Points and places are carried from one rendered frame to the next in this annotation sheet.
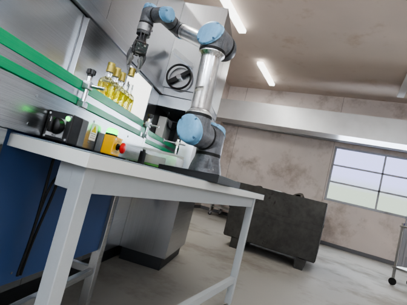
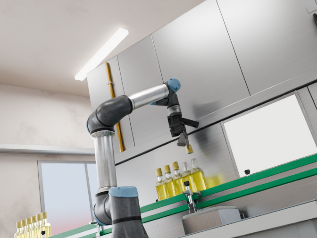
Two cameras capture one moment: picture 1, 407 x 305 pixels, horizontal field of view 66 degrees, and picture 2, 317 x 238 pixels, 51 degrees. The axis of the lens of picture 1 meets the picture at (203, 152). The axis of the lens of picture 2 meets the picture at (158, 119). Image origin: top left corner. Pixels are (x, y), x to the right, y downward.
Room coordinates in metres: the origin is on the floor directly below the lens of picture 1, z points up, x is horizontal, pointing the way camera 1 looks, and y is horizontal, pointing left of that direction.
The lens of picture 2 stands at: (2.06, -1.24, 0.71)
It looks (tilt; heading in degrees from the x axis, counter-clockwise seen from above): 22 degrees up; 109
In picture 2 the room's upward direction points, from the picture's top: 13 degrees counter-clockwise
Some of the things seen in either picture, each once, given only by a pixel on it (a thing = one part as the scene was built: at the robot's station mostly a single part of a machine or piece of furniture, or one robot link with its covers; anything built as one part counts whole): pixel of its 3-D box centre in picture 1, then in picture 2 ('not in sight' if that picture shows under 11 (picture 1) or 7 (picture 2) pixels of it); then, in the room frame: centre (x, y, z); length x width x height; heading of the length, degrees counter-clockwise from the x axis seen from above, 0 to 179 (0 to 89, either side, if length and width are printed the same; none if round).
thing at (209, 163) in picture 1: (206, 164); (128, 232); (1.42, -0.02, 0.82); 0.15 x 0.15 x 0.10
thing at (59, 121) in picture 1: (53, 124); not in sight; (0.83, 0.40, 0.79); 0.04 x 0.03 x 0.04; 80
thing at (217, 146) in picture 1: (210, 138); (123, 202); (1.41, -0.02, 0.94); 0.13 x 0.12 x 0.14; 147
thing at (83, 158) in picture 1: (94, 155); (235, 233); (1.70, 0.57, 0.73); 1.58 x 1.52 x 0.04; 154
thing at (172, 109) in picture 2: (145, 29); (174, 111); (1.58, 0.45, 1.44); 0.08 x 0.08 x 0.05
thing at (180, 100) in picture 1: (200, 72); not in sight; (2.78, 0.21, 1.69); 0.70 x 0.37 x 0.89; 170
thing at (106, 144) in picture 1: (109, 145); not in sight; (1.16, 0.35, 0.79); 0.07 x 0.07 x 0.07; 80
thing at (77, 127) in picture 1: (65, 129); not in sight; (0.89, 0.39, 0.79); 0.08 x 0.08 x 0.08; 80
